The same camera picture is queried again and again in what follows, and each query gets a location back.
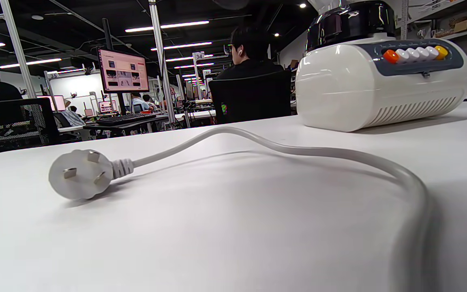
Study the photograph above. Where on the white blender with coloured buttons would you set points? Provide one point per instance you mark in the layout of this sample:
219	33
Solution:
339	89

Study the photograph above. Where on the black office chair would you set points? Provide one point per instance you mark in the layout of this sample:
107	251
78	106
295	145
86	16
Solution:
249	97

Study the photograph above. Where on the small numbered sign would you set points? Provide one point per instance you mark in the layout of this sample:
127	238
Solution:
198	56

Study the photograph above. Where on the black desk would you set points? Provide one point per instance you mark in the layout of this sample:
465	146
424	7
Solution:
128	125

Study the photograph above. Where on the black keyboard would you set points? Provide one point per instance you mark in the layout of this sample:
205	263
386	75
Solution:
126	119

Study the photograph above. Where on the long ceiling light strip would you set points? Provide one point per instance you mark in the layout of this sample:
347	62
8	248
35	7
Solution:
181	46
168	26

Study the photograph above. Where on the small pink screen monitor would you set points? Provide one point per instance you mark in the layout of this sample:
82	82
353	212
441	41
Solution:
107	106

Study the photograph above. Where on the monitor with pink screen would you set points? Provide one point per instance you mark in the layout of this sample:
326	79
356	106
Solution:
122	71

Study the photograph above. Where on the black monitor pole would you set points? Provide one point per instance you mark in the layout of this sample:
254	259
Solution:
108	34

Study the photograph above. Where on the black mesh chair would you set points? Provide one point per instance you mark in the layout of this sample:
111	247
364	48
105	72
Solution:
49	121

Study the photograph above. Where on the cardboard box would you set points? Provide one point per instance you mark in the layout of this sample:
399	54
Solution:
460	25

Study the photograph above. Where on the grey metal post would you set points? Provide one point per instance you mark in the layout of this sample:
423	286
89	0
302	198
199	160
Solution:
161	69
18	52

